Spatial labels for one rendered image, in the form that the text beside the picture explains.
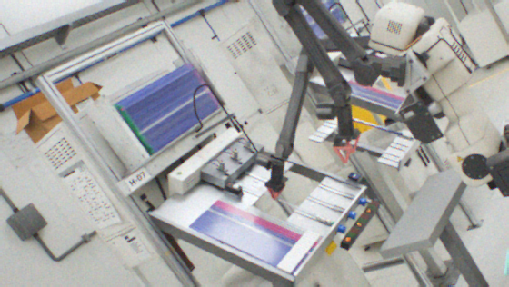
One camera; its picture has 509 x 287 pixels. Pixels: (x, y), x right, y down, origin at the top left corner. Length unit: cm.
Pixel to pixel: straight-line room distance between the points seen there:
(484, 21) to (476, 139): 472
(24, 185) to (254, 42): 169
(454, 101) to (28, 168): 274
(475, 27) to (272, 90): 363
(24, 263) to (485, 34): 519
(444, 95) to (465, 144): 19
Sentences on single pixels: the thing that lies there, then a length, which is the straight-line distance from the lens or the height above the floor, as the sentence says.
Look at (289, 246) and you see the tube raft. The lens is 232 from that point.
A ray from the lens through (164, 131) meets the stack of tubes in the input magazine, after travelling 260.
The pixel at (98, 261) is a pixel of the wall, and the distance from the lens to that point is 398.
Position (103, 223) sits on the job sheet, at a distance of 279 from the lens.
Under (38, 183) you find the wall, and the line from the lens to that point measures 395.
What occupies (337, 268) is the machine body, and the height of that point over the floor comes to 42.
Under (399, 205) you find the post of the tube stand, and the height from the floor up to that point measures 47.
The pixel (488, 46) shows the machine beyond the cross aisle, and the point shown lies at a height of 24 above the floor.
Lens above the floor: 145
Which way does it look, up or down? 11 degrees down
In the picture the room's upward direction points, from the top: 34 degrees counter-clockwise
